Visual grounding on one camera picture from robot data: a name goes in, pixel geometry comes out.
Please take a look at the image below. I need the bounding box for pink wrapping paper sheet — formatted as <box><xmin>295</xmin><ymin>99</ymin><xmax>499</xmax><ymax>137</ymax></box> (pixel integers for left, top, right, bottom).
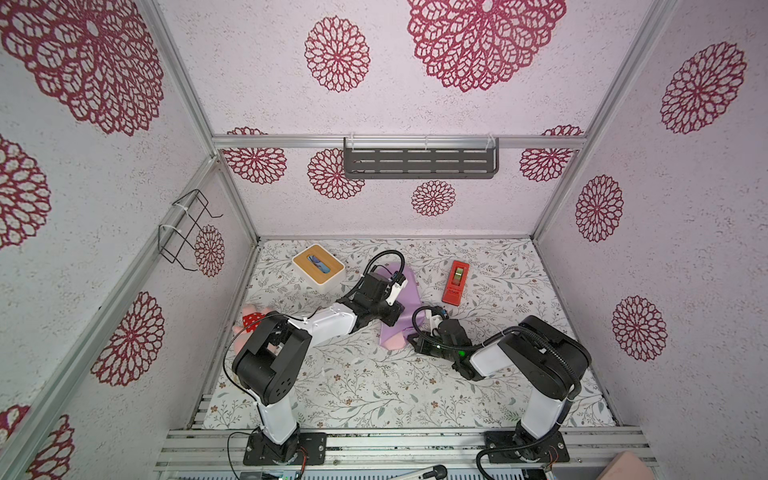
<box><xmin>379</xmin><ymin>266</ymin><xmax>423</xmax><ymax>351</ymax></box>

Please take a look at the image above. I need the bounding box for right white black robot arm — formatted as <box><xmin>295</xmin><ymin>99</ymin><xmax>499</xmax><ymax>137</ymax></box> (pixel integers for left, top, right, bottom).
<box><xmin>407</xmin><ymin>307</ymin><xmax>592</xmax><ymax>445</ymax></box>

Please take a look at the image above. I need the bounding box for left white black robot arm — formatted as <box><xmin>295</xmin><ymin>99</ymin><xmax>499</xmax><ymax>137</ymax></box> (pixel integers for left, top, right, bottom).
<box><xmin>231</xmin><ymin>272</ymin><xmax>408</xmax><ymax>447</ymax></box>

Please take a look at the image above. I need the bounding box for white box with wooden lid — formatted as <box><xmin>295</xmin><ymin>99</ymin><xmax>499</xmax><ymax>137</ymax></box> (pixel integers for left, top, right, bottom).
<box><xmin>292</xmin><ymin>244</ymin><xmax>346</xmax><ymax>294</ymax></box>

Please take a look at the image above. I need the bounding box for red tape dispenser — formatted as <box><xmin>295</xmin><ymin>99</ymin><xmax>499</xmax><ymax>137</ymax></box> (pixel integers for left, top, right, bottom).
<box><xmin>442</xmin><ymin>260</ymin><xmax>470</xmax><ymax>306</ymax></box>

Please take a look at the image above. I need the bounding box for blue item on wooden lid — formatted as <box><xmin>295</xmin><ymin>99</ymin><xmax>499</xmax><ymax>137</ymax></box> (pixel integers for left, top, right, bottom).
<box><xmin>307</xmin><ymin>255</ymin><xmax>331</xmax><ymax>275</ymax></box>

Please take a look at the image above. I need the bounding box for pink plush toy red dress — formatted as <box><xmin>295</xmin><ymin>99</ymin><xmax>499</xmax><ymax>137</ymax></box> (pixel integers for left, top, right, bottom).
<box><xmin>232</xmin><ymin>304</ymin><xmax>271</xmax><ymax>354</ymax></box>

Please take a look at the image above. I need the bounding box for pink object bottom right corner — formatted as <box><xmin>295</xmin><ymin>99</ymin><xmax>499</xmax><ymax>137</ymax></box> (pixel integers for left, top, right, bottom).
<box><xmin>597</xmin><ymin>451</ymin><xmax>655</xmax><ymax>480</ymax></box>

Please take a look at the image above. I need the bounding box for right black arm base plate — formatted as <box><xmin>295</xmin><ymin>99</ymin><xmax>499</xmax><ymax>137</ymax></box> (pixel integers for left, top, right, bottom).
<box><xmin>484</xmin><ymin>430</ymin><xmax>570</xmax><ymax>464</ymax></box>

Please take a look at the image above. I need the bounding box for black knob handle front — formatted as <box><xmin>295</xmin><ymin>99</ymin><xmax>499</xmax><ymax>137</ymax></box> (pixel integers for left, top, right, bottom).
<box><xmin>390</xmin><ymin>464</ymin><xmax>448</xmax><ymax>480</ymax></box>

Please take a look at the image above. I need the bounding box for grey slotted wall shelf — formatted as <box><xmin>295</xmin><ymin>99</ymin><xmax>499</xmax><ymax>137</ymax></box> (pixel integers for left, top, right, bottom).
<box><xmin>342</xmin><ymin>138</ymin><xmax>500</xmax><ymax>180</ymax></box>

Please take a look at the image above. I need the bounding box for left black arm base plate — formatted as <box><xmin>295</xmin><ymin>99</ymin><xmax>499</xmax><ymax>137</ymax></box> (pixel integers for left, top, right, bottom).
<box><xmin>243</xmin><ymin>431</ymin><xmax>327</xmax><ymax>467</ymax></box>

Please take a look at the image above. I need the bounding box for black wire wall rack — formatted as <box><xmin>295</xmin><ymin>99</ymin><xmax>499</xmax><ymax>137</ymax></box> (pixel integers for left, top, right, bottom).
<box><xmin>156</xmin><ymin>189</ymin><xmax>225</xmax><ymax>277</ymax></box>

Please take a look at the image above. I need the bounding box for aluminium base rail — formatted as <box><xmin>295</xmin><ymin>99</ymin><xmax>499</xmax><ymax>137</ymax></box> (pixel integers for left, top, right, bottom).
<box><xmin>150</xmin><ymin>427</ymin><xmax>659</xmax><ymax>478</ymax></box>

